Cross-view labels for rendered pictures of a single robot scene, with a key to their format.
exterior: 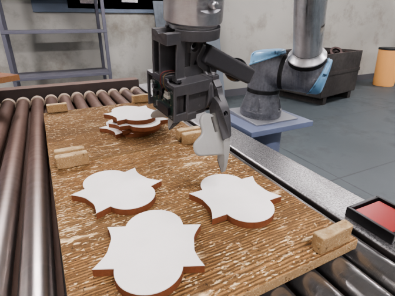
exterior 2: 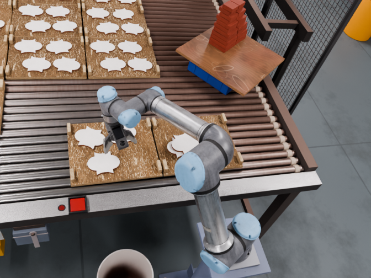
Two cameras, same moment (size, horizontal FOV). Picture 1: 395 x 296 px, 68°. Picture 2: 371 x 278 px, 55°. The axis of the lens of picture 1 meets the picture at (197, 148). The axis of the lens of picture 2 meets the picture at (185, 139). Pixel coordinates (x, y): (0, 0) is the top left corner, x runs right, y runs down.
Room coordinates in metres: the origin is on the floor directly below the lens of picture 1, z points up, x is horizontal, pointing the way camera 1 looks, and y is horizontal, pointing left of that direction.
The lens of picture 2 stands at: (0.73, -0.95, 2.33)
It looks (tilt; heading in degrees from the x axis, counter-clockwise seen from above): 50 degrees down; 90
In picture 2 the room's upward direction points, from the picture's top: 17 degrees clockwise
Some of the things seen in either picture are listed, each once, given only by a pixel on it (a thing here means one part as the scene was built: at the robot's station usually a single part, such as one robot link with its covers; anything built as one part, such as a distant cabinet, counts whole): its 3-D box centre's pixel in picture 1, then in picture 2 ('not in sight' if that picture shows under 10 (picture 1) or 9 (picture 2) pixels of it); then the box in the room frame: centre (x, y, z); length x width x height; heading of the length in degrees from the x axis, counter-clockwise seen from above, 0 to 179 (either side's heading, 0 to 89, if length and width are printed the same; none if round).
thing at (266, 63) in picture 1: (267, 68); (242, 231); (1.06, -0.25, 1.05); 0.13 x 0.12 x 0.14; 58
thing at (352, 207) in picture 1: (384, 217); (77, 204); (0.37, -0.28, 0.92); 0.08 x 0.08 x 0.02; 26
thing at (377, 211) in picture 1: (383, 218); (77, 205); (0.37, -0.28, 0.92); 0.06 x 0.06 x 0.01; 26
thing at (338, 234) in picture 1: (332, 236); (72, 175); (0.30, -0.17, 0.95); 0.06 x 0.02 x 0.03; 117
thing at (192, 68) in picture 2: not in sight; (221, 65); (0.81, 0.86, 0.97); 0.31 x 0.31 x 0.10; 64
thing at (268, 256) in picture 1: (174, 201); (113, 150); (0.41, 0.04, 0.93); 0.41 x 0.35 x 0.02; 27
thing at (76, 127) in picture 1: (115, 126); (195, 143); (0.78, 0.23, 0.93); 0.41 x 0.35 x 0.02; 27
